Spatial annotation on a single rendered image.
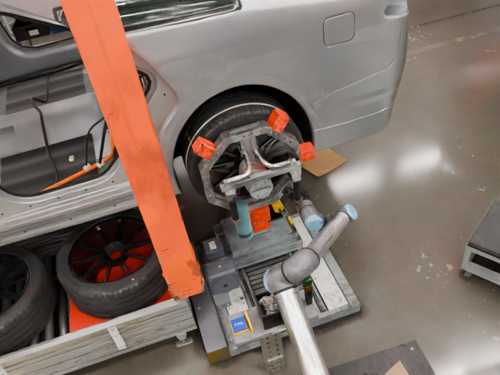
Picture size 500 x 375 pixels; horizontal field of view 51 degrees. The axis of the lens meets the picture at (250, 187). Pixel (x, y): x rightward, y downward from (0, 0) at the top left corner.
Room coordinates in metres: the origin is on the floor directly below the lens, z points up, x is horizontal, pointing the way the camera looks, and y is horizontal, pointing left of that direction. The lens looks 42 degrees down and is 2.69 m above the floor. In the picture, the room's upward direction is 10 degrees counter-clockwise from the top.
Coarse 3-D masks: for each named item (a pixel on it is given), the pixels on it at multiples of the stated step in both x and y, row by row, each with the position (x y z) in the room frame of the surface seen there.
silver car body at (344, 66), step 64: (0, 0) 2.23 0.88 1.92; (128, 0) 2.27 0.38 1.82; (192, 0) 2.29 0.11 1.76; (256, 0) 2.31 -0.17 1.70; (320, 0) 2.35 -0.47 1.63; (384, 0) 2.40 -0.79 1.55; (0, 64) 3.69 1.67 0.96; (64, 64) 3.83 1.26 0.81; (192, 64) 2.21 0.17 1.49; (256, 64) 2.27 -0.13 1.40; (320, 64) 2.33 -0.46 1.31; (384, 64) 2.41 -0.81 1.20; (0, 128) 2.84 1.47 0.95; (64, 128) 2.83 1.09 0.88; (320, 128) 2.33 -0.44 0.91; (0, 192) 2.06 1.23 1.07; (64, 192) 2.10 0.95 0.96; (128, 192) 2.12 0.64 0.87
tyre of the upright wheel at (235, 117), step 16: (224, 96) 2.40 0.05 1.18; (240, 96) 2.37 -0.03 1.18; (256, 96) 2.39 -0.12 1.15; (208, 112) 2.32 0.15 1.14; (224, 112) 2.25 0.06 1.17; (240, 112) 2.22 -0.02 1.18; (256, 112) 2.23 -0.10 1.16; (192, 128) 2.30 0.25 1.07; (208, 128) 2.20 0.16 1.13; (224, 128) 2.19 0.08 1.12; (288, 128) 2.25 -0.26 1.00; (192, 144) 2.22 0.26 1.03; (192, 160) 2.16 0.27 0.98; (192, 176) 2.15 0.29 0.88
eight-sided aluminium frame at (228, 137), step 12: (228, 132) 2.15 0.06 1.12; (240, 132) 2.13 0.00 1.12; (252, 132) 2.13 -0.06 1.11; (264, 132) 2.14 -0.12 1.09; (276, 132) 2.16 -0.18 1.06; (288, 132) 2.23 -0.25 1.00; (216, 144) 2.14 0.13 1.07; (228, 144) 2.11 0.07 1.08; (216, 156) 2.09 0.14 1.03; (204, 168) 2.08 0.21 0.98; (204, 180) 2.08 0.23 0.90; (288, 180) 2.16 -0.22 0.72; (276, 192) 2.16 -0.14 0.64; (216, 204) 2.08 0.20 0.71; (228, 204) 2.10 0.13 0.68; (252, 204) 2.12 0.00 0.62; (264, 204) 2.13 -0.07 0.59
